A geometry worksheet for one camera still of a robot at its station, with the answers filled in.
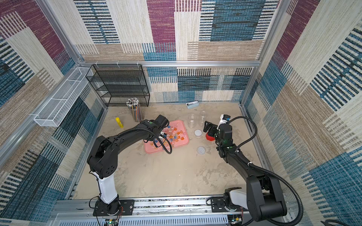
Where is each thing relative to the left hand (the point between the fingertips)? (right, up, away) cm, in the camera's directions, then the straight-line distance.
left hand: (145, 127), depth 91 cm
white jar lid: (+35, -5, +11) cm, 37 cm away
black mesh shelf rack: (-26, +32, +17) cm, 45 cm away
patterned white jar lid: (+36, -15, +3) cm, 39 cm away
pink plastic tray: (+21, -5, +11) cm, 24 cm away
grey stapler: (+31, +17, +27) cm, 45 cm away
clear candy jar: (+31, +4, +10) cm, 33 cm away
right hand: (+43, +1, -3) cm, 43 cm away
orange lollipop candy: (+24, -8, +8) cm, 26 cm away
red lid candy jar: (+38, +8, +9) cm, 40 cm away
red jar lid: (+43, -8, +8) cm, 44 cm away
